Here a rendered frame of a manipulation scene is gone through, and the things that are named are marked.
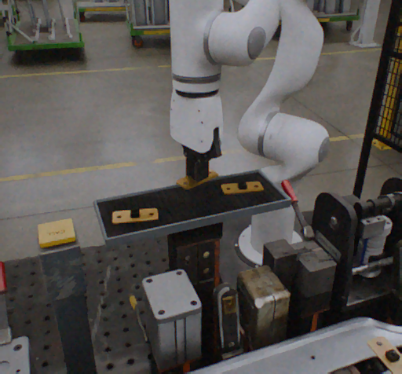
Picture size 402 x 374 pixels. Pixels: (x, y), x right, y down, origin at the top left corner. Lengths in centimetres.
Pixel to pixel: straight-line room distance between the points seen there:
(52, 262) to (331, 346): 51
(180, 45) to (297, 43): 41
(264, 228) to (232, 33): 69
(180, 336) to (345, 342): 29
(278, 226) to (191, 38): 67
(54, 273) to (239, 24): 53
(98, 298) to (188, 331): 63
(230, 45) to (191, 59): 8
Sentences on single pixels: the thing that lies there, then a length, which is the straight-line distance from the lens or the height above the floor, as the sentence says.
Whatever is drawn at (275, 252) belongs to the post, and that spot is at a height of 110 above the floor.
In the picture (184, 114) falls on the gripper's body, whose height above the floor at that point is 135.
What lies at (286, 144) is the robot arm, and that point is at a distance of 106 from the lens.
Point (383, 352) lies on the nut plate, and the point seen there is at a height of 100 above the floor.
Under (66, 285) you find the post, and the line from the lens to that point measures 87.
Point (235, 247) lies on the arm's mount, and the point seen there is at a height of 81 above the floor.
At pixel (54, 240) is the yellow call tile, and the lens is 81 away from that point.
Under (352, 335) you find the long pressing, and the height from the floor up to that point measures 100.
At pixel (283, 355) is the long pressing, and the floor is 100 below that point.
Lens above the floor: 163
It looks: 29 degrees down
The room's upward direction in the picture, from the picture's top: straight up
